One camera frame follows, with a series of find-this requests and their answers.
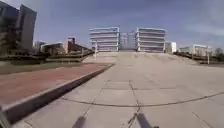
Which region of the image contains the pale pole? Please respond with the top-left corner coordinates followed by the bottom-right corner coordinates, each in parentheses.
top-left (94, 39), bottom-right (99, 61)
top-left (206, 49), bottom-right (211, 66)

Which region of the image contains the white layered building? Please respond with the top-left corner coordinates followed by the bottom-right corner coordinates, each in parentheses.
top-left (88, 26), bottom-right (167, 53)

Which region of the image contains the grey paved plaza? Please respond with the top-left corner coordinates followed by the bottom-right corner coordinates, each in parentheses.
top-left (11, 50), bottom-right (224, 128)

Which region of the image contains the low brown building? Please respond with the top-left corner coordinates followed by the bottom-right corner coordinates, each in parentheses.
top-left (39, 36), bottom-right (93, 55)

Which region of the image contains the small white building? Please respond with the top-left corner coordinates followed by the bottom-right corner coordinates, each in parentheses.
top-left (164, 40), bottom-right (178, 54)

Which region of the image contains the dark hedge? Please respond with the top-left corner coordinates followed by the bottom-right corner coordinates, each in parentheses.
top-left (173, 51), bottom-right (224, 65)
top-left (0, 49), bottom-right (95, 66)

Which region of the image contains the robot's own part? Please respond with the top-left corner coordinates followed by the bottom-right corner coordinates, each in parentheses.
top-left (135, 112), bottom-right (160, 128)
top-left (71, 115), bottom-right (87, 128)

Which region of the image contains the grey stone kerb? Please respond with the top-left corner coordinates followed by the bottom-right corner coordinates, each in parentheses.
top-left (0, 63), bottom-right (116, 125)

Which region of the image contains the red brick raised area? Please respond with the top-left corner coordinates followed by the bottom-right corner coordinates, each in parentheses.
top-left (0, 63), bottom-right (109, 107)

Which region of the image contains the grass strip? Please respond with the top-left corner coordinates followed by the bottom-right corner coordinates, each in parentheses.
top-left (0, 61), bottom-right (86, 76)

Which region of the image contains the low pale building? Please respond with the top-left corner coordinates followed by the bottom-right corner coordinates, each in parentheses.
top-left (178, 43), bottom-right (214, 57)

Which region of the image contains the dark glass building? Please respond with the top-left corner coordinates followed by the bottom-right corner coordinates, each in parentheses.
top-left (0, 1), bottom-right (38, 56)

